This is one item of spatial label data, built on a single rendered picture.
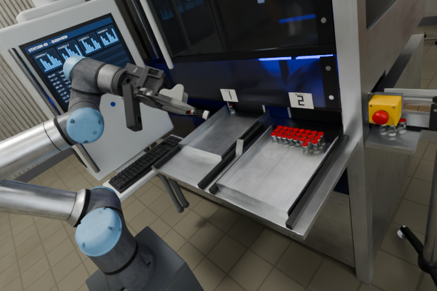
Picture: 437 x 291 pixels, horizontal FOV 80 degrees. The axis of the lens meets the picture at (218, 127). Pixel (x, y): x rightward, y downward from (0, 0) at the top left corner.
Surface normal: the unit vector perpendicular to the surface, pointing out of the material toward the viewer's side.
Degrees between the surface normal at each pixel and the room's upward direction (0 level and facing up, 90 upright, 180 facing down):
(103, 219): 8
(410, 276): 0
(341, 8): 90
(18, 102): 90
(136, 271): 72
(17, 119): 90
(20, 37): 90
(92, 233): 8
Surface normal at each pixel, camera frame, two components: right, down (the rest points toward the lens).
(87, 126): 0.47, 0.32
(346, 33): -0.63, 0.55
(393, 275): -0.30, -0.82
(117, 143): 0.67, 0.17
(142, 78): -0.08, -0.29
